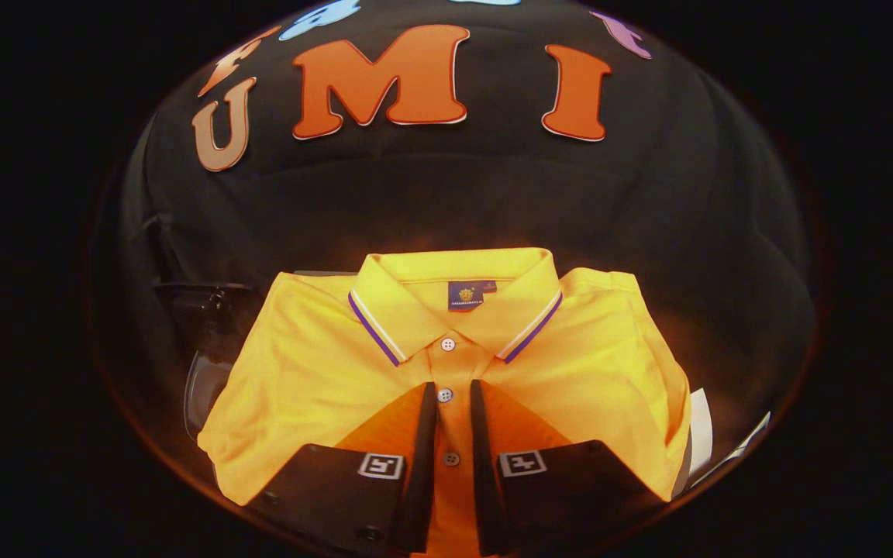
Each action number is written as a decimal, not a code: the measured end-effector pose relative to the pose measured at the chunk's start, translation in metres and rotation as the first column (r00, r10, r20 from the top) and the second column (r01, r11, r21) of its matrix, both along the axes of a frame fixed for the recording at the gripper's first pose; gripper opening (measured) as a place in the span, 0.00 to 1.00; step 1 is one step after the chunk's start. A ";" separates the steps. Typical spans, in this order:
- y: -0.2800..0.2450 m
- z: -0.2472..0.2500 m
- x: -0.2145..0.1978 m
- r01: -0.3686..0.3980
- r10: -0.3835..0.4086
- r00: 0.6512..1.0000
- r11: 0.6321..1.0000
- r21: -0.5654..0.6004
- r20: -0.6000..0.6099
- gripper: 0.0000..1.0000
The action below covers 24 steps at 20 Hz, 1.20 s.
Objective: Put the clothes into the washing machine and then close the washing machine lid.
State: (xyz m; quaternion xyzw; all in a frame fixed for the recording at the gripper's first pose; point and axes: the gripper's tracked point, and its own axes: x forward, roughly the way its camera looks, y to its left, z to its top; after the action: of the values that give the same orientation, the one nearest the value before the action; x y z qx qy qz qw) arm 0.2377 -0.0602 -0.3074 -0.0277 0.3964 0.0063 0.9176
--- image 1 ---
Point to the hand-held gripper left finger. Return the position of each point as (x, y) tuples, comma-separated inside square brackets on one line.
[(419, 465)]

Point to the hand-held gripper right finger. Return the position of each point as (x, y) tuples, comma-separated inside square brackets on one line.
[(485, 465)]

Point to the yellow polo shirt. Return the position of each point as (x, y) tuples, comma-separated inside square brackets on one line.
[(315, 387)]

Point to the black backdrop cloth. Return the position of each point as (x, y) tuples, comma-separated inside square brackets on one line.
[(454, 194)]

